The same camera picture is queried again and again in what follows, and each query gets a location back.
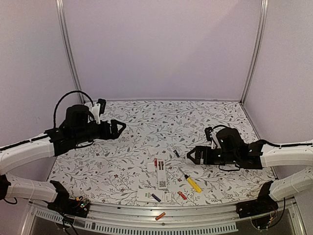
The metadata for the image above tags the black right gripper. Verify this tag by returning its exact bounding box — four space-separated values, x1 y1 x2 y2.
187 145 238 165

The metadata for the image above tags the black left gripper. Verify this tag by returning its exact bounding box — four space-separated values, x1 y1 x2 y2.
73 119 126 145

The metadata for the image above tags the yellow handled screwdriver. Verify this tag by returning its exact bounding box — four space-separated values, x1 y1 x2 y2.
179 168 202 193

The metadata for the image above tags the narrow white remote control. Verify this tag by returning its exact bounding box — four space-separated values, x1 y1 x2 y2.
156 159 167 190

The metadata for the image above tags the white remote with green buttons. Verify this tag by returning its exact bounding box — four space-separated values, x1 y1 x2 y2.
136 189 172 203

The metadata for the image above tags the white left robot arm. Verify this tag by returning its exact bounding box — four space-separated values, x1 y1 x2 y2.
0 103 126 212

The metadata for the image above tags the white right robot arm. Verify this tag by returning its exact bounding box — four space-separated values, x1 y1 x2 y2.
186 125 313 213

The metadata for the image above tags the narrow white battery cover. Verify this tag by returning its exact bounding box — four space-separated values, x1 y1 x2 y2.
146 162 157 173

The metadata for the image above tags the floral patterned table mat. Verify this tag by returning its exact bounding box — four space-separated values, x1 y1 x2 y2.
49 101 274 207

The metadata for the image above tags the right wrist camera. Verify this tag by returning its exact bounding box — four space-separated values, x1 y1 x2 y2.
204 127 219 149

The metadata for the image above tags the aluminium front rail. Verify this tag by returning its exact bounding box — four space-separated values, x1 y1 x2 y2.
21 197 312 235

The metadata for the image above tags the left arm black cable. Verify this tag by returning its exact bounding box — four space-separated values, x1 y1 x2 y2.
52 90 94 128

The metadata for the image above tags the orange battery on rail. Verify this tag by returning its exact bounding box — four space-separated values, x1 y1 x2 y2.
155 212 166 221

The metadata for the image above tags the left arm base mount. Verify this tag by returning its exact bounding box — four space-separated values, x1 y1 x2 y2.
47 196 90 218

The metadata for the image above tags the left aluminium corner post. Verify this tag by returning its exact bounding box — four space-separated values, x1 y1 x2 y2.
55 0 82 91

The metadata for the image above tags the aluminium corner post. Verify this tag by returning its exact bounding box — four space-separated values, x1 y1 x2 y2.
240 0 268 106
55 0 82 91

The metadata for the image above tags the right aluminium corner post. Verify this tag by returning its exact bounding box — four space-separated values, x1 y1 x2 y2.
240 0 268 106

